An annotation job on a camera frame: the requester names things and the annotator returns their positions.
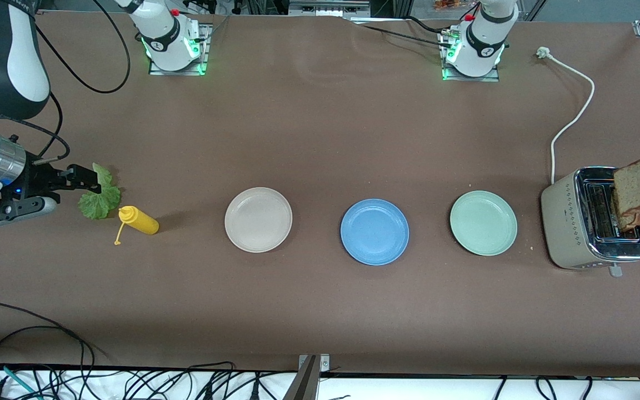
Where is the green lettuce leaf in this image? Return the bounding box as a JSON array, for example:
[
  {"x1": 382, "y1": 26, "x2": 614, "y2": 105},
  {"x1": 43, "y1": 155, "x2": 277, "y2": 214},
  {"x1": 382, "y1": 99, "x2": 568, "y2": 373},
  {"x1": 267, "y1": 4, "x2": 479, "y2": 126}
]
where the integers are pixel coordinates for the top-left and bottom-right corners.
[{"x1": 77, "y1": 162, "x2": 122, "y2": 220}]

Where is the yellow squeeze bottle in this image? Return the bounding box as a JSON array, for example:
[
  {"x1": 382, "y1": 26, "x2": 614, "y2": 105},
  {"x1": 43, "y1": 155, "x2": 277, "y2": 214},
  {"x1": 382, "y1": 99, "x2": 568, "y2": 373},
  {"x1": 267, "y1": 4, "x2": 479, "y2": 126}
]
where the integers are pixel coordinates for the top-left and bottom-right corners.
[{"x1": 113, "y1": 205, "x2": 160, "y2": 246}]

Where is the beige plate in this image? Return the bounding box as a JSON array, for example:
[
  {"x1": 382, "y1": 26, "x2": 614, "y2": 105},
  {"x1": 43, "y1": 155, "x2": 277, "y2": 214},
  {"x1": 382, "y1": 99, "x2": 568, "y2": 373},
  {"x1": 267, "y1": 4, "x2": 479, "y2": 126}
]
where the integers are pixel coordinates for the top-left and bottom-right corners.
[{"x1": 224, "y1": 187, "x2": 293, "y2": 254}]

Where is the light green plate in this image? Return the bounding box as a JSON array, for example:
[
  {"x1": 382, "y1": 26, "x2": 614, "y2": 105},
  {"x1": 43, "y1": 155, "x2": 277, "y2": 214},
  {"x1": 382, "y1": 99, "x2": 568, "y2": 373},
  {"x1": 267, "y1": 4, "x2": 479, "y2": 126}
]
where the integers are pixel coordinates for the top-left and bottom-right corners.
[{"x1": 449, "y1": 190, "x2": 518, "y2": 257}]

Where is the blue plate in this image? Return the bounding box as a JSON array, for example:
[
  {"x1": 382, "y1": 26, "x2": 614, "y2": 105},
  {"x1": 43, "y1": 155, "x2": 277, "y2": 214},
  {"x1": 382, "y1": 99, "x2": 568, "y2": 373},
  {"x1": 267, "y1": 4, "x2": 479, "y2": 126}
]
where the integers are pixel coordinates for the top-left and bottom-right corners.
[{"x1": 340, "y1": 198, "x2": 410, "y2": 266}]

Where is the beige chrome two-slot toaster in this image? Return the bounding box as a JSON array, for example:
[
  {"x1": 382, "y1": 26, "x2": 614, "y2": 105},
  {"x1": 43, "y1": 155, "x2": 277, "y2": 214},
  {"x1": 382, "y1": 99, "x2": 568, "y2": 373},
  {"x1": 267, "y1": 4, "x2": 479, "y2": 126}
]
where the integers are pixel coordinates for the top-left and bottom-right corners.
[{"x1": 540, "y1": 166, "x2": 640, "y2": 278}]

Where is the aluminium profile bar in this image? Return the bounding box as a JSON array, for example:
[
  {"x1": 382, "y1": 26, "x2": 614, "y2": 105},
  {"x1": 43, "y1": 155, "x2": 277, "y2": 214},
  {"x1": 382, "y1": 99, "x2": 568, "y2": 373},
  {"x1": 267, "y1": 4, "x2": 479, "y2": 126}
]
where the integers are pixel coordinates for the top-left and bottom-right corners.
[{"x1": 288, "y1": 0, "x2": 372, "y2": 17}]

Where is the white toaster power cable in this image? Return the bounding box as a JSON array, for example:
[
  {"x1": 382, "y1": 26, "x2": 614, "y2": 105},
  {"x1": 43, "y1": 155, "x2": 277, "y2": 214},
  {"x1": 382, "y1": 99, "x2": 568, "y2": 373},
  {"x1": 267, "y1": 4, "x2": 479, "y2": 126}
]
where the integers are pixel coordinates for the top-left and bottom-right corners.
[{"x1": 536, "y1": 46, "x2": 596, "y2": 185}]

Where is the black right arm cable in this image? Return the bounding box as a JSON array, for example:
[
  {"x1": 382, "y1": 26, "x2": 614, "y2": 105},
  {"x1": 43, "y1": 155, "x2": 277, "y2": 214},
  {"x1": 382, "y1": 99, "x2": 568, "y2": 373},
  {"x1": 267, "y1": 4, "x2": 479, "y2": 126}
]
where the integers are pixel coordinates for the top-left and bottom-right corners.
[{"x1": 20, "y1": 0, "x2": 132, "y2": 162}]

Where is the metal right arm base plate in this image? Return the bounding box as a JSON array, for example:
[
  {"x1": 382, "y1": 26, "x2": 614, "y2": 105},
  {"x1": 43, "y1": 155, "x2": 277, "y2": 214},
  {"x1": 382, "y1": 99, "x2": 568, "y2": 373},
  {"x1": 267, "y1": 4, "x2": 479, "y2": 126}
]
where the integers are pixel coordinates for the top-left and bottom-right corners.
[{"x1": 148, "y1": 22, "x2": 212, "y2": 76}]

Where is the teal cable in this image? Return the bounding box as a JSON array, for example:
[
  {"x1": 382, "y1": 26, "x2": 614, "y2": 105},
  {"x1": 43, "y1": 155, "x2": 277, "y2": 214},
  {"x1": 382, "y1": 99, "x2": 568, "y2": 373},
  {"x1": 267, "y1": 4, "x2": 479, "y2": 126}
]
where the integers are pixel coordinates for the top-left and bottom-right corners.
[{"x1": 0, "y1": 362, "x2": 43, "y2": 400}]

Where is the black base cable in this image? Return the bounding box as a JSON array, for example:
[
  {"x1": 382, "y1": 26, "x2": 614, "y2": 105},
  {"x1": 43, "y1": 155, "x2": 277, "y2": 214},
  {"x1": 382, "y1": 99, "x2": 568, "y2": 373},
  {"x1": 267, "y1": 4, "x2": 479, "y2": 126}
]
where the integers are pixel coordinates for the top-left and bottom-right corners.
[{"x1": 348, "y1": 16, "x2": 454, "y2": 48}]

